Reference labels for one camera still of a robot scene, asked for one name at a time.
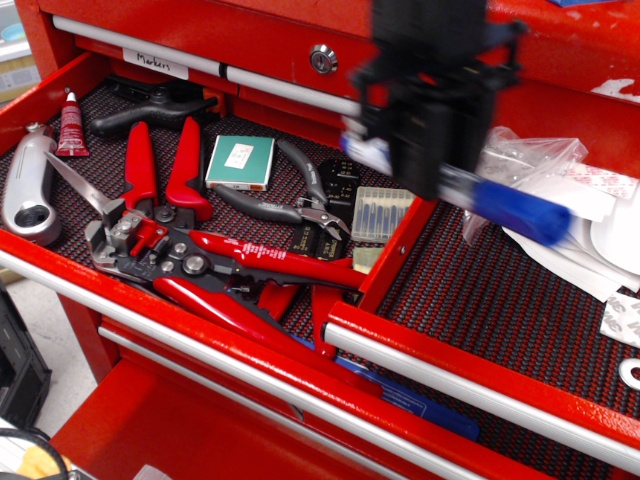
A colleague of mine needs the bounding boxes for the white paper sheets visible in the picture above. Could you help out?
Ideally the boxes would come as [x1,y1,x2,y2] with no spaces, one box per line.
[505,164,639,302]

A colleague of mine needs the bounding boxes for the silver cabinet key lock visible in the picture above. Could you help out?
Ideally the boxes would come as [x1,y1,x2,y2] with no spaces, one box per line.
[309,44,338,75]

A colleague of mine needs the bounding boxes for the silver metal washer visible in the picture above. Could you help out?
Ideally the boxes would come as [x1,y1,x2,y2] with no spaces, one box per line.
[618,358,640,391]

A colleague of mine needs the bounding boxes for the open left red drawer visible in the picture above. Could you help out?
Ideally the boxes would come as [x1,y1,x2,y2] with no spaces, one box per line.
[0,49,466,471]

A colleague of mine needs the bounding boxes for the blue capped marker pen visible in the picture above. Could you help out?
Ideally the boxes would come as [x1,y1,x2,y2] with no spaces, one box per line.
[339,130,574,247]

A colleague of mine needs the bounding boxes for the clear plastic zip bag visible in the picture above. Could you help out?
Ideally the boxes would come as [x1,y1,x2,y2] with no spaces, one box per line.
[475,127,588,222]

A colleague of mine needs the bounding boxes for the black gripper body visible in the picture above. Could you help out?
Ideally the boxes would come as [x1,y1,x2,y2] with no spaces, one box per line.
[352,1,527,139]

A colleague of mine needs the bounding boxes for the red threadlocker tube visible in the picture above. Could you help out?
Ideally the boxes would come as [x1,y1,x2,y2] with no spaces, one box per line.
[56,92,90,157]

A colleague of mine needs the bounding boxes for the white 3M adhesive strip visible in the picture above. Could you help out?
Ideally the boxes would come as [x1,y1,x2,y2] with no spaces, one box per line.
[600,293,640,348]

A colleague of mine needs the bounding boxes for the red automatic wire stripper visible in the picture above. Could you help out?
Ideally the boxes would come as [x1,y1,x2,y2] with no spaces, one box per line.
[85,200,383,397]

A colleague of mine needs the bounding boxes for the grey handled flush cutters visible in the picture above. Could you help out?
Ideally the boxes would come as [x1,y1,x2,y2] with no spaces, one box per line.
[213,140,351,240]

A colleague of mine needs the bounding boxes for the open red drawer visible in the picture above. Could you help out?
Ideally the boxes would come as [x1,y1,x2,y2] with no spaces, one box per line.
[325,205,639,476]
[0,49,466,471]

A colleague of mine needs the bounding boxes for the black storage crate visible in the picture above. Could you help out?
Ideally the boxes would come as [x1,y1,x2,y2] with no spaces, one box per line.
[1,283,52,429]

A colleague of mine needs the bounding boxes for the red handled crimping pliers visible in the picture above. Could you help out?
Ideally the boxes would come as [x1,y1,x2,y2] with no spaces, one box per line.
[121,117,213,229]

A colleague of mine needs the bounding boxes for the red metal tool chest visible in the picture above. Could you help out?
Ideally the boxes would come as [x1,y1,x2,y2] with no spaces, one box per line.
[1,1,639,479]

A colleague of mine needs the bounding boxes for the clear drill bit case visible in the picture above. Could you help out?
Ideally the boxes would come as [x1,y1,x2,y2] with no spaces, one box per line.
[351,187,416,243]

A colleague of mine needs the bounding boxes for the red handled pliers underneath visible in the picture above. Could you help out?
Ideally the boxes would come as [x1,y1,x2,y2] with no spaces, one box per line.
[258,282,344,362]

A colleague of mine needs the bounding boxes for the open right red drawer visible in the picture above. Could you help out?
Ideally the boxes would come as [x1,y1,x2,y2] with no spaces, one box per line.
[325,205,639,476]

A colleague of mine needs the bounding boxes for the red grey scissors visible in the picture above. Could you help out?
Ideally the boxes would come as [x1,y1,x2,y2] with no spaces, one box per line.
[45,152,110,214]

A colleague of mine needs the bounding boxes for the black spring clamp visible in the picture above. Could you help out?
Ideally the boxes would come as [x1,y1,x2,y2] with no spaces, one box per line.
[90,75,226,137]

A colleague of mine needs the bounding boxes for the black labelled bit holder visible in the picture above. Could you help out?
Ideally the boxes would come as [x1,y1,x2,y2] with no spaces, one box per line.
[319,159,361,208]

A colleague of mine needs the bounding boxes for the green white small box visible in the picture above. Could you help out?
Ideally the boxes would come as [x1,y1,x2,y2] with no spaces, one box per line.
[205,135,275,191]

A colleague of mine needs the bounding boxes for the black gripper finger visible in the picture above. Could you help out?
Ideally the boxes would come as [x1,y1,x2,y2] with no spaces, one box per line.
[449,92,496,172]
[389,102,452,200]

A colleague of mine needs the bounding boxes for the silver utility knife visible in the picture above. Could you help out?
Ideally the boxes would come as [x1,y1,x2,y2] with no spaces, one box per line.
[1,122,61,246]

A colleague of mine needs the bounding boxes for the white Markers label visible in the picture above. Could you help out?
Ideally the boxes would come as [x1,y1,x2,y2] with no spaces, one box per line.
[122,48,189,80]

